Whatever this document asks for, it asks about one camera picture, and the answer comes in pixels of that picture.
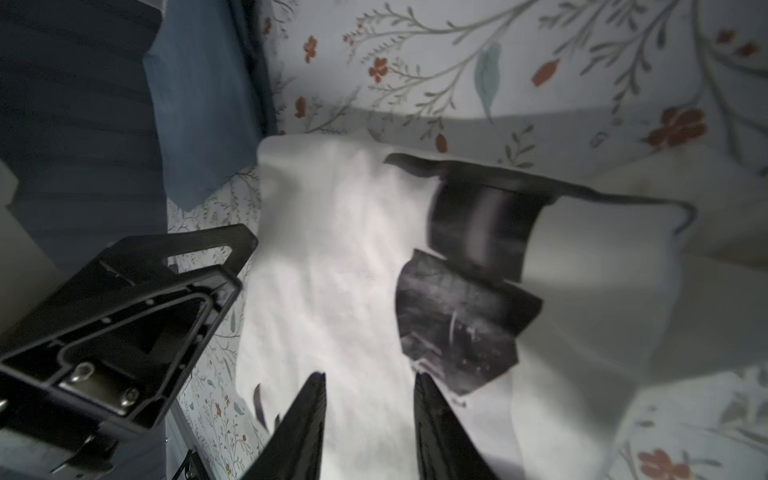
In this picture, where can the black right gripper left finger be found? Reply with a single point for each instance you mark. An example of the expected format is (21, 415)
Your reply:
(295, 449)

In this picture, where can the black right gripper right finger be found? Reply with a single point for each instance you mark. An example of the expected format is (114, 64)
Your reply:
(443, 448)

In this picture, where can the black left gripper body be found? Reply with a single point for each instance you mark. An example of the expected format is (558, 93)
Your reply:
(82, 409)

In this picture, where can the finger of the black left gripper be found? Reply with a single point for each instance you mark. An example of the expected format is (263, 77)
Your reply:
(178, 287)

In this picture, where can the white t-shirt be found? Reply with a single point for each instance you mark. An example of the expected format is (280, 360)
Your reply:
(608, 329)

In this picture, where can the folded grey-blue t-shirt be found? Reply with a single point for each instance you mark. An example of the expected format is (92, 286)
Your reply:
(205, 103)

